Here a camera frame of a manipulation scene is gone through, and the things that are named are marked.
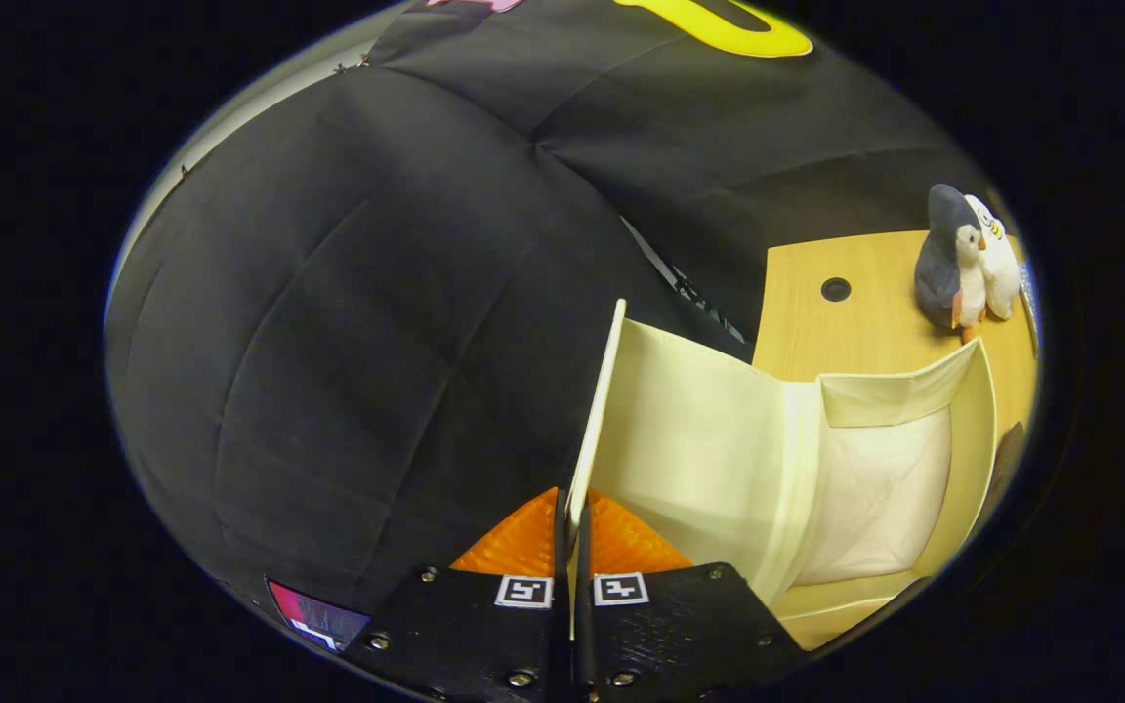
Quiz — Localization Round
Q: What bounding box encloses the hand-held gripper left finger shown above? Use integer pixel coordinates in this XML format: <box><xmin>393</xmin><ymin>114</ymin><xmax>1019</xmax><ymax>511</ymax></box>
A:
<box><xmin>343</xmin><ymin>486</ymin><xmax>573</xmax><ymax>703</ymax></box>

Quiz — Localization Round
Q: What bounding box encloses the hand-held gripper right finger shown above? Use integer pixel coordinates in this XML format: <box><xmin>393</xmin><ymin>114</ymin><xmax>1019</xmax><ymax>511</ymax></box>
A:
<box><xmin>577</xmin><ymin>488</ymin><xmax>808</xmax><ymax>703</ymax></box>

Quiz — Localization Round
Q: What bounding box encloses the white duck plush toy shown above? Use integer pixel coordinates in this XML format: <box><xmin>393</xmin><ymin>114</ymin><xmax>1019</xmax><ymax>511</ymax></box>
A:
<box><xmin>965</xmin><ymin>193</ymin><xmax>1022</xmax><ymax>321</ymax></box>

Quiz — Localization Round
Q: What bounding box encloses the grey metal stand bar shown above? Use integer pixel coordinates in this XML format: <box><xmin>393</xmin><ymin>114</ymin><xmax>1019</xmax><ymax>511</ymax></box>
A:
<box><xmin>621</xmin><ymin>217</ymin><xmax>749</xmax><ymax>345</ymax></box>

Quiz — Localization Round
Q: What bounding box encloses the beige fabric storage box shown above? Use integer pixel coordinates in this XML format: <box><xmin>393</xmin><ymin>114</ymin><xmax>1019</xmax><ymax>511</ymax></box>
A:
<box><xmin>565</xmin><ymin>298</ymin><xmax>1000</xmax><ymax>652</ymax></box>

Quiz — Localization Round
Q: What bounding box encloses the computer screen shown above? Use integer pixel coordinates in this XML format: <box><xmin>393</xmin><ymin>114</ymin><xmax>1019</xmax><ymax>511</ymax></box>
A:
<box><xmin>267</xmin><ymin>579</ymin><xmax>371</xmax><ymax>653</ymax></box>

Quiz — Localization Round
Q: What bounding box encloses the grey penguin plush toy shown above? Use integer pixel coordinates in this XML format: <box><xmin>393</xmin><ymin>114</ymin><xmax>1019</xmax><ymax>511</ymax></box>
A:
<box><xmin>914</xmin><ymin>184</ymin><xmax>988</xmax><ymax>343</ymax></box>

